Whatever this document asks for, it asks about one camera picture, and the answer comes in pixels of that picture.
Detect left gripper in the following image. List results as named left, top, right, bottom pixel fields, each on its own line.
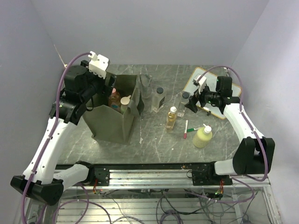
left=81, top=60, right=116, bottom=102

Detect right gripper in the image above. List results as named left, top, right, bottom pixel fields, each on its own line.
left=185, top=83, right=220, bottom=112

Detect small clear bottle grey cap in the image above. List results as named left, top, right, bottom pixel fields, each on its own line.
left=177, top=91, right=190, bottom=118

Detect orange bottle pink cap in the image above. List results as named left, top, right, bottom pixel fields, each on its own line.
left=108, top=88, right=121, bottom=112

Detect green bottle beige cap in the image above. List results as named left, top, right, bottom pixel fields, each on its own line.
left=120, top=95, right=131, bottom=114

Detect olive canvas bag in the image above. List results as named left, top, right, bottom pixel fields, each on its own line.
left=83, top=75, right=144, bottom=144

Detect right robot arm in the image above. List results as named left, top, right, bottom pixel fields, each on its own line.
left=186, top=75, right=275, bottom=185

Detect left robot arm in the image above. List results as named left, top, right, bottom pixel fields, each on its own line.
left=10, top=59, right=115, bottom=205

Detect pink marker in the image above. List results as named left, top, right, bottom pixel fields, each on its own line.
left=184, top=119, right=189, bottom=139

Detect green marker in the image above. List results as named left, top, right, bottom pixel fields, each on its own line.
left=187, top=127, right=200, bottom=132

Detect amber bottle white cap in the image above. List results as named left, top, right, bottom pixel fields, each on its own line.
left=165, top=106, right=178, bottom=132

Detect yellow pump bottle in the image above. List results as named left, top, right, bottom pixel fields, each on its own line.
left=192, top=124, right=213, bottom=148

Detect clear bottle with black label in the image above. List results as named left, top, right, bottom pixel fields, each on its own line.
left=151, top=87, right=166, bottom=113

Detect clear tube with dark label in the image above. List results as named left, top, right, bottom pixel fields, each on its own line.
left=140, top=74, right=152, bottom=99

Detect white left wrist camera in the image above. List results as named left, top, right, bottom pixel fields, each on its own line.
left=88, top=51, right=110, bottom=79

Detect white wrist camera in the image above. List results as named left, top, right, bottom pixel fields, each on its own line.
left=88, top=51, right=110, bottom=79
left=193, top=75, right=206, bottom=94

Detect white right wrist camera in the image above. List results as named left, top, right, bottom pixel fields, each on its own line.
left=193, top=75, right=206, bottom=94

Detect small whiteboard yellow frame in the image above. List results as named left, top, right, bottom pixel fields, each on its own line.
left=183, top=67, right=242, bottom=119

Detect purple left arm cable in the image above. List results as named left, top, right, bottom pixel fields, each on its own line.
left=20, top=51, right=92, bottom=224

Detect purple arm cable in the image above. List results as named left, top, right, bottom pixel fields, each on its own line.
left=20, top=51, right=92, bottom=224
left=197, top=65, right=269, bottom=182

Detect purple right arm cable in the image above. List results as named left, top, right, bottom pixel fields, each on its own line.
left=197, top=65, right=269, bottom=182

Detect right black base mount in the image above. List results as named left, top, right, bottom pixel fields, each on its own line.
left=184, top=161, right=233, bottom=186

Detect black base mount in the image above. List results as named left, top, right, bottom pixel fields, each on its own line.
left=184, top=161, right=233, bottom=186
left=76, top=161, right=110, bottom=186

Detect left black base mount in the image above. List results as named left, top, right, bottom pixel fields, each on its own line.
left=76, top=161, right=110, bottom=186

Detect aluminium rail frame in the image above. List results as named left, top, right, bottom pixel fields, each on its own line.
left=63, top=168, right=269, bottom=190

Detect loose cables under table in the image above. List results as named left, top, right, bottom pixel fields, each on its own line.
left=50, top=179, right=257, bottom=224

